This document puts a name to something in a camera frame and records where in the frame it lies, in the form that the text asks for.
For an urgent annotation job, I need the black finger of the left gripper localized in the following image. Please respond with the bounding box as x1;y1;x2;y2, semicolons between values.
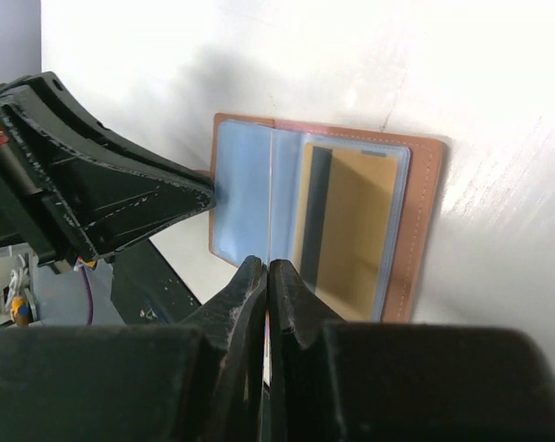
0;72;215;267

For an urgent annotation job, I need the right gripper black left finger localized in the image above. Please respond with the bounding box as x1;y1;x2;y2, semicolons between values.
0;256;267;441

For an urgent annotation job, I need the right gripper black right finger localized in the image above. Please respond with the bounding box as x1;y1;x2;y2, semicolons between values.
268;260;555;441

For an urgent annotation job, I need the brown leather card holder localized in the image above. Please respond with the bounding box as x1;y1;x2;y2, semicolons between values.
209;113;445;322

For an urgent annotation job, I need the gold striped card in holder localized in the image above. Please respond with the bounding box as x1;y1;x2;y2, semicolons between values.
294;143;398;320

